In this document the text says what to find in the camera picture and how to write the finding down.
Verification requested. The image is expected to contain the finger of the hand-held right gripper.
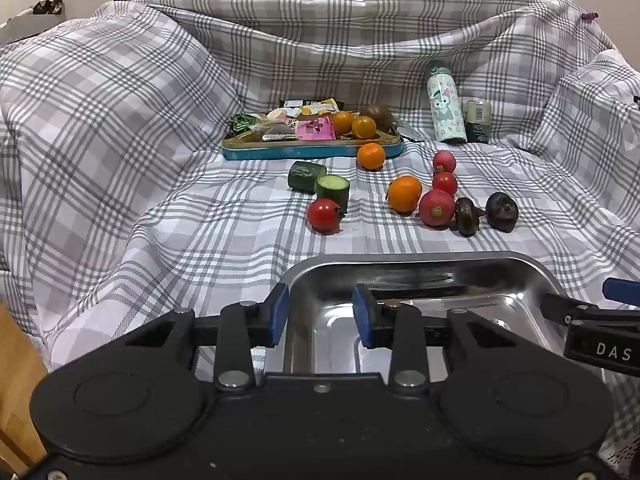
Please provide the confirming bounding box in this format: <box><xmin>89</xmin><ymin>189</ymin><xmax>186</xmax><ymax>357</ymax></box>
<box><xmin>602</xmin><ymin>277</ymin><xmax>640</xmax><ymax>307</ymax></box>
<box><xmin>542</xmin><ymin>293</ymin><xmax>640</xmax><ymax>327</ymax></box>

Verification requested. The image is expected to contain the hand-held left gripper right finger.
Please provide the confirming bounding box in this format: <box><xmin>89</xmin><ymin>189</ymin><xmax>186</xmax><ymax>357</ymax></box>
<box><xmin>352</xmin><ymin>284</ymin><xmax>524</xmax><ymax>394</ymax></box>

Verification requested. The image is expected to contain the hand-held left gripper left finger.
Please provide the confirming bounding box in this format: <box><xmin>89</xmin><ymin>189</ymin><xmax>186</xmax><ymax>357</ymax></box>
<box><xmin>119</xmin><ymin>282</ymin><xmax>290</xmax><ymax>394</ymax></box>

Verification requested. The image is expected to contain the stainless steel tray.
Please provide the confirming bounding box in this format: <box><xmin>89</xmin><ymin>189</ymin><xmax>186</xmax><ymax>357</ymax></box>
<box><xmin>277</xmin><ymin>251</ymin><xmax>573</xmax><ymax>376</ymax></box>

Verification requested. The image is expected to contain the red tomato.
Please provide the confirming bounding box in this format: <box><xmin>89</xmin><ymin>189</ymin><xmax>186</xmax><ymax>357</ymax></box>
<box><xmin>431</xmin><ymin>171</ymin><xmax>459</xmax><ymax>197</ymax></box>
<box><xmin>306</xmin><ymin>198</ymin><xmax>347</xmax><ymax>233</ymax></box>

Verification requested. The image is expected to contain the green cucumber piece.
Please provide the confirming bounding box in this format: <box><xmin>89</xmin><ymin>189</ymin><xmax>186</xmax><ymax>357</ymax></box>
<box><xmin>315</xmin><ymin>174</ymin><xmax>351</xmax><ymax>211</ymax></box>
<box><xmin>288</xmin><ymin>160</ymin><xmax>327</xmax><ymax>192</ymax></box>

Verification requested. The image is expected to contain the bright orange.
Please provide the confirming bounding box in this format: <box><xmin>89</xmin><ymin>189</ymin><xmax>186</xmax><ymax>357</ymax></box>
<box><xmin>387</xmin><ymin>175</ymin><xmax>423</xmax><ymax>213</ymax></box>
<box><xmin>356</xmin><ymin>142</ymin><xmax>386</xmax><ymax>171</ymax></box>

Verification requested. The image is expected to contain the large red radish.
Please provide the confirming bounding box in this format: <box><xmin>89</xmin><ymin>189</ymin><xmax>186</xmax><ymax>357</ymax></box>
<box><xmin>418</xmin><ymin>189</ymin><xmax>456</xmax><ymax>228</ymax></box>

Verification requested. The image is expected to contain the white lace cloth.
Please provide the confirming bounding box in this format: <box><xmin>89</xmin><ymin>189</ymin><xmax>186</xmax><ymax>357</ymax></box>
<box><xmin>607</xmin><ymin>430</ymin><xmax>640</xmax><ymax>480</ymax></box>

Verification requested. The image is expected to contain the blue tin tray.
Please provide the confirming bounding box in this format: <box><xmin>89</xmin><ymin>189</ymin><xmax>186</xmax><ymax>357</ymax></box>
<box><xmin>221</xmin><ymin>110</ymin><xmax>405</xmax><ymax>162</ymax></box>

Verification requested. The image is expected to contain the clear brown snack packet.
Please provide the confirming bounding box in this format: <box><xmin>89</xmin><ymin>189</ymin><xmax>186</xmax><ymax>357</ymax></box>
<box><xmin>260</xmin><ymin>122</ymin><xmax>297</xmax><ymax>142</ymax></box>

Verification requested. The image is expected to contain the pink snack packet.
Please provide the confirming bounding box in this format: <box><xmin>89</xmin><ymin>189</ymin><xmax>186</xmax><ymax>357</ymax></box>
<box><xmin>295</xmin><ymin>115</ymin><xmax>336</xmax><ymax>142</ymax></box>

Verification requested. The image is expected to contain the small dark orange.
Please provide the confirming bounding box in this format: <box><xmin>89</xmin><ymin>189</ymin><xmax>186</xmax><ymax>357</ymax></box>
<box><xmin>351</xmin><ymin>115</ymin><xmax>377</xmax><ymax>140</ymax></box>
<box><xmin>331</xmin><ymin>110</ymin><xmax>355</xmax><ymax>136</ymax></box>

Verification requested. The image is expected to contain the silver foil packet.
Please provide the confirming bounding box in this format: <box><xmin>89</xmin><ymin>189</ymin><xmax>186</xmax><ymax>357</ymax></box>
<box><xmin>396</xmin><ymin>121</ymin><xmax>426</xmax><ymax>143</ymax></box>

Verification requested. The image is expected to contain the green candy wrapper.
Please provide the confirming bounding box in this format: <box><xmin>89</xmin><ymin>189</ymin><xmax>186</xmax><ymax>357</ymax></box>
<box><xmin>229</xmin><ymin>112</ymin><xmax>261</xmax><ymax>134</ymax></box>

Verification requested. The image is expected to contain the grey plaid blanket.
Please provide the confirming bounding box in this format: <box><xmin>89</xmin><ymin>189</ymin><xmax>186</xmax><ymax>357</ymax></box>
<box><xmin>0</xmin><ymin>0</ymin><xmax>640</xmax><ymax>461</ymax></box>

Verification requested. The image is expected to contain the green and cream can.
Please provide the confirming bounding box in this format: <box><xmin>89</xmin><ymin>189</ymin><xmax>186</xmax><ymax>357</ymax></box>
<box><xmin>461</xmin><ymin>99</ymin><xmax>493</xmax><ymax>143</ymax></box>

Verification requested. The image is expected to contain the brown round fruit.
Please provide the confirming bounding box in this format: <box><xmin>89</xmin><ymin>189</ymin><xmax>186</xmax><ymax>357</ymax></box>
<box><xmin>359</xmin><ymin>103</ymin><xmax>398</xmax><ymax>133</ymax></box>

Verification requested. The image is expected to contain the black and yellow snack packet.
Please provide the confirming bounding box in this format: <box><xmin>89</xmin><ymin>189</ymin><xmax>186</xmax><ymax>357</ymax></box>
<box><xmin>280</xmin><ymin>98</ymin><xmax>342</xmax><ymax>115</ymax></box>

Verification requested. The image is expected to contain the cartoon print water bottle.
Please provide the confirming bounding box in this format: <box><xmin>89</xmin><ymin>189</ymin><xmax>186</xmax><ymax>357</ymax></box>
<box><xmin>426</xmin><ymin>60</ymin><xmax>467</xmax><ymax>144</ymax></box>

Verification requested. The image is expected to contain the white box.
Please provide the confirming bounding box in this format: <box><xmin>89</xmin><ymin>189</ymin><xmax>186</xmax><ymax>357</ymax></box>
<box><xmin>0</xmin><ymin>12</ymin><xmax>68</xmax><ymax>43</ymax></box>

